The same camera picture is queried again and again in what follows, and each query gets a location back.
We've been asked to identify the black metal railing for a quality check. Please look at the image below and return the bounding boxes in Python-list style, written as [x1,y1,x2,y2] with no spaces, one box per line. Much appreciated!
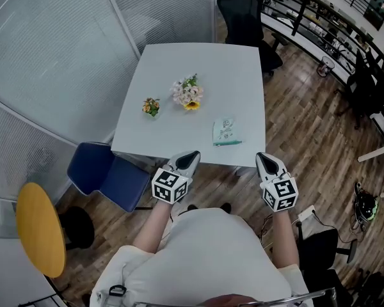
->
[260,0,384,91]

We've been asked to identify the black device with cables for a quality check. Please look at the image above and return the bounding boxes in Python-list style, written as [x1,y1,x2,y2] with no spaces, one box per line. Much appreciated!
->
[353,182,381,233]

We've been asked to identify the person's white shirt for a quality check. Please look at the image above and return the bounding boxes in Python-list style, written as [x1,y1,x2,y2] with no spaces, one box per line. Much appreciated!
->
[89,207,310,307]

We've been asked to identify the white power strip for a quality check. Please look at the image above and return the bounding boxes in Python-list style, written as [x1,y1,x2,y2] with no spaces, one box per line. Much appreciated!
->
[297,204,318,224]

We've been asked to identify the black mesh office chair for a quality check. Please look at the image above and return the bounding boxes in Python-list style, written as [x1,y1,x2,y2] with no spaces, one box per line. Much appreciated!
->
[216,0,284,77]

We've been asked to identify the person's right forearm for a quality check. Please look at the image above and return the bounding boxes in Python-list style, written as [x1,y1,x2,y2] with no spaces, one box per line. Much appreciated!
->
[269,209,300,268]

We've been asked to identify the black round stool base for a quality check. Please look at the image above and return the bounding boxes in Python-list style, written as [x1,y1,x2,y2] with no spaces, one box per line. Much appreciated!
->
[58,205,95,251]

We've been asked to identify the person's left forearm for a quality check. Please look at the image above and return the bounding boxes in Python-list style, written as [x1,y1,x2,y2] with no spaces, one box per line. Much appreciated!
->
[132,199,177,255]

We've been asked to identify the white desk frame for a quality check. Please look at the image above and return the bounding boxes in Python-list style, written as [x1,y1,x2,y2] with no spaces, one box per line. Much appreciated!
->
[357,94,384,163]

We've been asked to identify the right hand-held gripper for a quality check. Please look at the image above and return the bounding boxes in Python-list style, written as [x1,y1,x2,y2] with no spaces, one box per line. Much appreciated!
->
[255,152,300,214]

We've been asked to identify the small orange flower bunch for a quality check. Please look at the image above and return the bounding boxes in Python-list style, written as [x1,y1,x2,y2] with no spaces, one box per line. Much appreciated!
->
[141,97,161,118]

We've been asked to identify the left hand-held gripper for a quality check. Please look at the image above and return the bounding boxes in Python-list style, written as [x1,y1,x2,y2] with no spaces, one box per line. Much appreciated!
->
[151,150,202,206]

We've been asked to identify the black office chair with armrests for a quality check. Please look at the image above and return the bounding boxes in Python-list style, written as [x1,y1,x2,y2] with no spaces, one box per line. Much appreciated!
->
[335,47,384,131]

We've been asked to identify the blue padded chair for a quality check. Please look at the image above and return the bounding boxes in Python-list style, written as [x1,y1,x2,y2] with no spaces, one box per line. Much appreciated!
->
[66,141,152,214]

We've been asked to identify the wire waste basket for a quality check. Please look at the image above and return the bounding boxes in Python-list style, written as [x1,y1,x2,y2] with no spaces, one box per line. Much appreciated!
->
[317,56,336,78]

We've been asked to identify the pink flower bouquet with sunflower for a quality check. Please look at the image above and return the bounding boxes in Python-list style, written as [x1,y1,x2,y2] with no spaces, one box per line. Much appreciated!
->
[170,73,205,111]

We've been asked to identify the yellow round table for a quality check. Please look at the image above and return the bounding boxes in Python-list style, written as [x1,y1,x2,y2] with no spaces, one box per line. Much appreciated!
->
[15,182,67,279]

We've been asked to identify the black swivel chair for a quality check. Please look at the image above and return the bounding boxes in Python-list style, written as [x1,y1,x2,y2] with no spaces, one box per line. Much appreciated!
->
[294,221,359,302]

